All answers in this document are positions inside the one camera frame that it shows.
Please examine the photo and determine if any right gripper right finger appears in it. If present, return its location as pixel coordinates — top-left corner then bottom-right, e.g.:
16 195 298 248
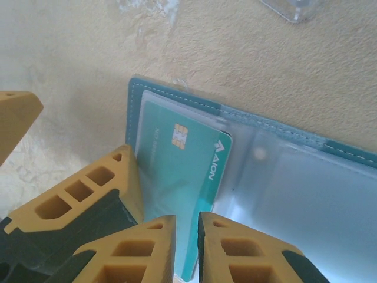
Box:
197 211 331 283

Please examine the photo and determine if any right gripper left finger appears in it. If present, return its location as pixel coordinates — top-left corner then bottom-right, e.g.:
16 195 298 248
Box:
72 214 177 283

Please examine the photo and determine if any green AION chip card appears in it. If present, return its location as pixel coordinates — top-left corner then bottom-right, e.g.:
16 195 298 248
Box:
134 98 233 281

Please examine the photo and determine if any teal leather card holder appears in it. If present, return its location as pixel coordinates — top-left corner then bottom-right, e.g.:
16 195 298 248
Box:
125 77 377 283

